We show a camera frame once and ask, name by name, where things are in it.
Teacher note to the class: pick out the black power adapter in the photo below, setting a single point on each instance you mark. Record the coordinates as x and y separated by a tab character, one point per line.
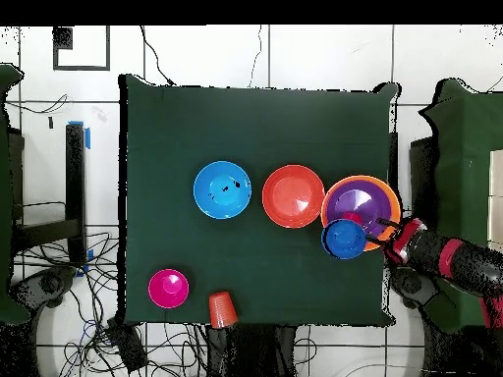
127	347

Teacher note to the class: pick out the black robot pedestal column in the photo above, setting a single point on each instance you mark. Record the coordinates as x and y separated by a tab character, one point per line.
255	349

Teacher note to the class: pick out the orange cup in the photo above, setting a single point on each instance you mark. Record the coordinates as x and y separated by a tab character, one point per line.
223	310

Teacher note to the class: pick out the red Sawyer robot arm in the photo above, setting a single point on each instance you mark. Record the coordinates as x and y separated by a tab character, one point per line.
456	259

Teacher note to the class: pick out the black square floor frame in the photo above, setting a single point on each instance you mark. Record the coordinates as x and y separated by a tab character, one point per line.
63	39

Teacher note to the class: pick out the purple bowl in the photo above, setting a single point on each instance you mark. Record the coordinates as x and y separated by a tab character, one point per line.
353	196

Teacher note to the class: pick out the black stand post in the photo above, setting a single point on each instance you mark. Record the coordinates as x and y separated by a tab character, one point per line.
75	176

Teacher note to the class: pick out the green cloth neighbouring table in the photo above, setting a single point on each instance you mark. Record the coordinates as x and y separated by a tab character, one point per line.
6	196
459	157

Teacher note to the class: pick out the red-orange bowl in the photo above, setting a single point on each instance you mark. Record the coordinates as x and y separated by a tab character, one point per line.
292	196

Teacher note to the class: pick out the small dark blue bowl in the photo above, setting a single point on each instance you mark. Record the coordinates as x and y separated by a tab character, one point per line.
344	239

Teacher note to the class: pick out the red cup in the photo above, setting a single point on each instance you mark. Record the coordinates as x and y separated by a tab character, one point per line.
351	216

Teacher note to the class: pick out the dark green table cloth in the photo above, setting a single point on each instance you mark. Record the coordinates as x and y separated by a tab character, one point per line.
255	129

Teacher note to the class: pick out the light blue bowl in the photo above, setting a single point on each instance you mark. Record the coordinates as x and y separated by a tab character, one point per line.
222	190

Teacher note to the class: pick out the large orange bowl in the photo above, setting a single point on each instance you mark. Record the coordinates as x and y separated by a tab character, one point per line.
393	204

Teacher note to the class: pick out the small pink bowl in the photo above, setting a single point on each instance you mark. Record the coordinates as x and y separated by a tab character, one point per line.
161	294

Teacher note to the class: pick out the white box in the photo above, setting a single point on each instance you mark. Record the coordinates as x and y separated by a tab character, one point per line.
496	172
496	219

